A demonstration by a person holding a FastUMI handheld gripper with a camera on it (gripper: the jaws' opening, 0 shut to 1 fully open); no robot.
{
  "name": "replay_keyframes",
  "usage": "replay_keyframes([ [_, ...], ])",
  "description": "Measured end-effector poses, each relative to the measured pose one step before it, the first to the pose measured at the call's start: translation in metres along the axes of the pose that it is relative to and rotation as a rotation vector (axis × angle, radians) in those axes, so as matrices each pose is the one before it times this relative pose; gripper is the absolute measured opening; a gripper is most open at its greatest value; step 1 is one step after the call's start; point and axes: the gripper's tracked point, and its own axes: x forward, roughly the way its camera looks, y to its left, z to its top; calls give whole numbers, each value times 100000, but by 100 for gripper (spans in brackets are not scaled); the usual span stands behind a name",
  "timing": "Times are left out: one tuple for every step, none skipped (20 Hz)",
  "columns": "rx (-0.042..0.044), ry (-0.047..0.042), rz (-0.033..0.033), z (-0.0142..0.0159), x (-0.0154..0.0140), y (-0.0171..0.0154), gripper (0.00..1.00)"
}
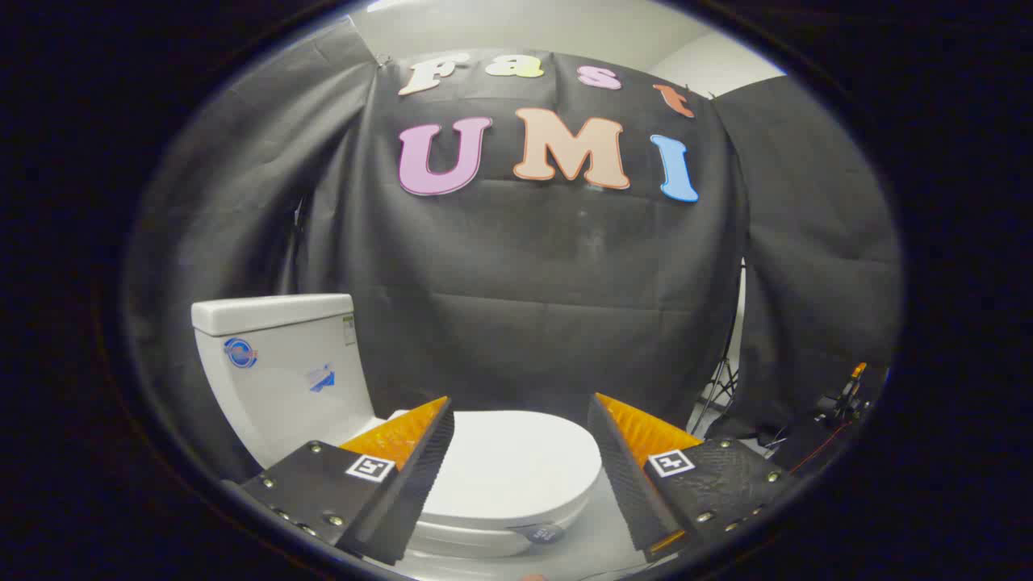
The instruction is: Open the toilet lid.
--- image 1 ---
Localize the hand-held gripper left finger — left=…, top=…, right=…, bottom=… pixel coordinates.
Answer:
left=222, top=395, right=455, bottom=566

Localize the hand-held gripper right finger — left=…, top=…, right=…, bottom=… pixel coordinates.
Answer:
left=587, top=393, right=796, bottom=563

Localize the white toilet lid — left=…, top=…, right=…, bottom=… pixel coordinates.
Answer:
left=408, top=409, right=604, bottom=533

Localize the white toilet seat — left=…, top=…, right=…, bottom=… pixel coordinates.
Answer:
left=410, top=494, right=596, bottom=559

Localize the white toilet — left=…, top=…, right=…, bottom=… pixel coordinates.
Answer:
left=191, top=294, right=604, bottom=560

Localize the black backdrop cloth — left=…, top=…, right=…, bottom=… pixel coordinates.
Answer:
left=125, top=20, right=902, bottom=485

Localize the black device with orange tip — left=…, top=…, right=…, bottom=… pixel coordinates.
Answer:
left=813, top=362, right=889, bottom=428

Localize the thin red cable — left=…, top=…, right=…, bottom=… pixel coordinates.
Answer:
left=787, top=420, right=858, bottom=477

